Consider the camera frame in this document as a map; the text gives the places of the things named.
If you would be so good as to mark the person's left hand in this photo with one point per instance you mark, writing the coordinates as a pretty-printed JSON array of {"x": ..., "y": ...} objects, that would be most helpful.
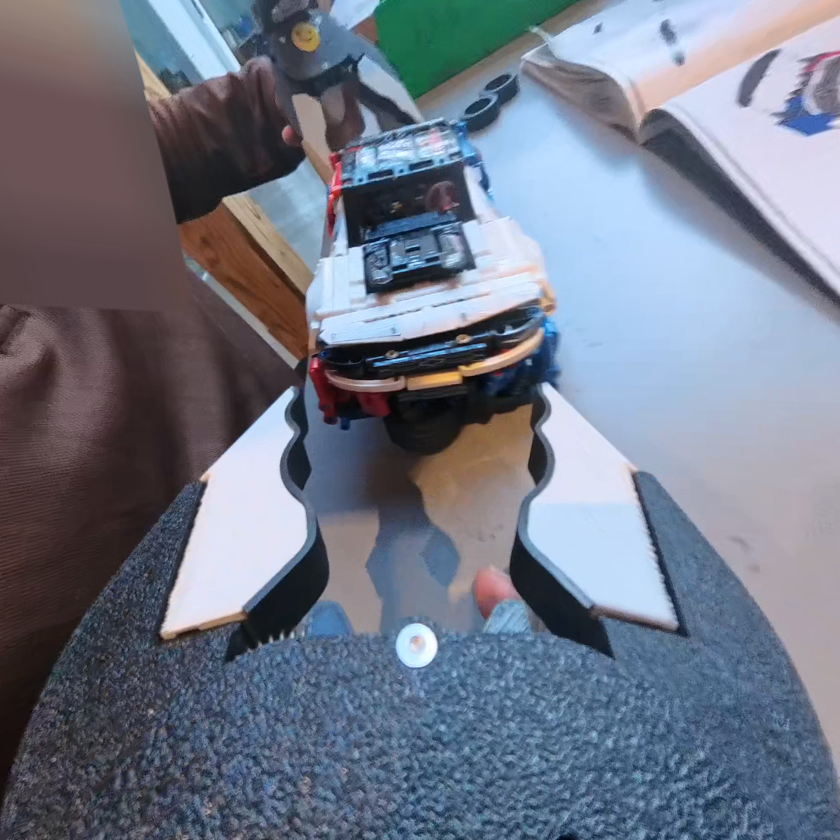
[{"x": 344, "y": 118}]

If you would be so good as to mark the wooden building post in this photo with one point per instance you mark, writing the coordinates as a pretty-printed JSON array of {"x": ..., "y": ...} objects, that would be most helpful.
[{"x": 249, "y": 262}]

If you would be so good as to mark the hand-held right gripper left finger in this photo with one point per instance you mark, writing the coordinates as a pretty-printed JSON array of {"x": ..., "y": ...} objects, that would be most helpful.
[{"x": 243, "y": 544}]

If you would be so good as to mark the green plastic bin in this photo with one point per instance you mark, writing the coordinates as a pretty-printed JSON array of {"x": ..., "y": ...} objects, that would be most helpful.
[{"x": 459, "y": 39}]

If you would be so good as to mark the person's right hand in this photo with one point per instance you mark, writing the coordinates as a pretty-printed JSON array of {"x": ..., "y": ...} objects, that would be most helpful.
[{"x": 495, "y": 594}]

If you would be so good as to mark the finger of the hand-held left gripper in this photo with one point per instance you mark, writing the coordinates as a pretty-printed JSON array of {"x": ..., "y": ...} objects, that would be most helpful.
[
  {"x": 313, "y": 131},
  {"x": 390, "y": 98}
]

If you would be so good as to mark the person's left forearm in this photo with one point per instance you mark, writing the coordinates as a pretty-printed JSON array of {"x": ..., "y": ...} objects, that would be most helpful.
[{"x": 216, "y": 144}]

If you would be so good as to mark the black rubber toy tyre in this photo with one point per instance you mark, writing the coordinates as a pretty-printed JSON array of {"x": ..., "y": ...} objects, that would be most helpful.
[
  {"x": 469, "y": 111},
  {"x": 515, "y": 88}
]

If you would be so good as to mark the open building instruction booklet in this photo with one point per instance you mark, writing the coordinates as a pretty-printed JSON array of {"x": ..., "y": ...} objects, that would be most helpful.
[{"x": 656, "y": 39}]

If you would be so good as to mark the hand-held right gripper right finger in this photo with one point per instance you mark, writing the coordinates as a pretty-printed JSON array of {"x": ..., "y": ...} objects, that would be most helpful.
[{"x": 590, "y": 544}]

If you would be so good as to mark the glass door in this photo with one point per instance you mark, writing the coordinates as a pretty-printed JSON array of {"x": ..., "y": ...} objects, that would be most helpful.
[{"x": 184, "y": 39}]

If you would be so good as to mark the brick-built toy race car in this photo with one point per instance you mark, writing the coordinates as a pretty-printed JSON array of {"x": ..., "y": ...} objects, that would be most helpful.
[{"x": 426, "y": 308}]

